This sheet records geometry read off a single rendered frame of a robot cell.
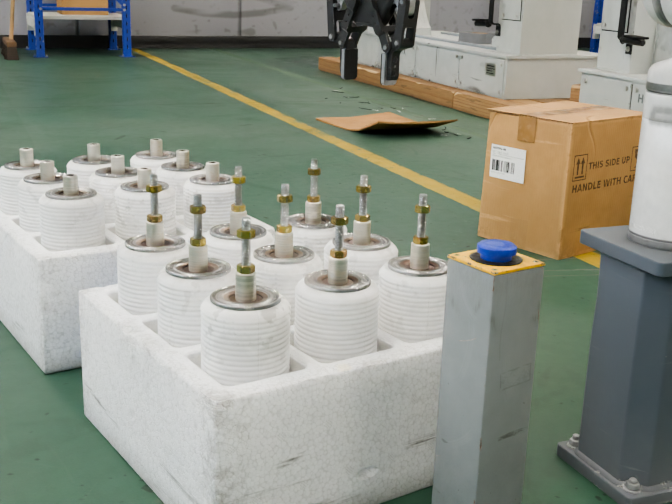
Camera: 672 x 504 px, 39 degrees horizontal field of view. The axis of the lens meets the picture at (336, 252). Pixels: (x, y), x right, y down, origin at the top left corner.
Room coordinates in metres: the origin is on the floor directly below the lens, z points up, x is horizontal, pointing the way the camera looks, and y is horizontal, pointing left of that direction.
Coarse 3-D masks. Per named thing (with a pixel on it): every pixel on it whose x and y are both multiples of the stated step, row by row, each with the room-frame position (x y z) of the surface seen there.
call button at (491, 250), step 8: (488, 240) 0.93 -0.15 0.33; (496, 240) 0.93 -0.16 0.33; (504, 240) 0.93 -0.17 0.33; (480, 248) 0.91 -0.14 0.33; (488, 248) 0.91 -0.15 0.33; (496, 248) 0.90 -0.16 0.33; (504, 248) 0.90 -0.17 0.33; (512, 248) 0.91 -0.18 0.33; (480, 256) 0.92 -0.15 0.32; (488, 256) 0.91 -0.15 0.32; (496, 256) 0.90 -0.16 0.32; (504, 256) 0.90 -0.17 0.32
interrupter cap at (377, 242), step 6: (348, 234) 1.21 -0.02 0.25; (372, 234) 1.21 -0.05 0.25; (348, 240) 1.19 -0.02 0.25; (372, 240) 1.19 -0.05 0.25; (378, 240) 1.19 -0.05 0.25; (384, 240) 1.19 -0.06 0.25; (348, 246) 1.15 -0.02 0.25; (354, 246) 1.16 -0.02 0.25; (360, 246) 1.16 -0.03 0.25; (366, 246) 1.16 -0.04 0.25; (372, 246) 1.16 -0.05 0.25; (378, 246) 1.16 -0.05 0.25; (384, 246) 1.16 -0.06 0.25
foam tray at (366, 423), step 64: (128, 320) 1.06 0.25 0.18; (128, 384) 1.03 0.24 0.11; (192, 384) 0.89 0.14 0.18; (256, 384) 0.89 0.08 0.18; (320, 384) 0.92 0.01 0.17; (384, 384) 0.96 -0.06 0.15; (128, 448) 1.04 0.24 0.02; (192, 448) 0.89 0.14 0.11; (256, 448) 0.87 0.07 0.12; (320, 448) 0.92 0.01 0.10; (384, 448) 0.97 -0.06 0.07
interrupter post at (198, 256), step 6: (192, 246) 1.04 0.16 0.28; (204, 246) 1.04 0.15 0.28; (192, 252) 1.04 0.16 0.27; (198, 252) 1.04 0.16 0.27; (204, 252) 1.04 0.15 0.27; (192, 258) 1.04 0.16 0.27; (198, 258) 1.04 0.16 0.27; (204, 258) 1.04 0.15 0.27; (192, 264) 1.04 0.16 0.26; (198, 264) 1.04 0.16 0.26; (204, 264) 1.04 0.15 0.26; (192, 270) 1.04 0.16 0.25; (198, 270) 1.04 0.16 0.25; (204, 270) 1.04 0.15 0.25
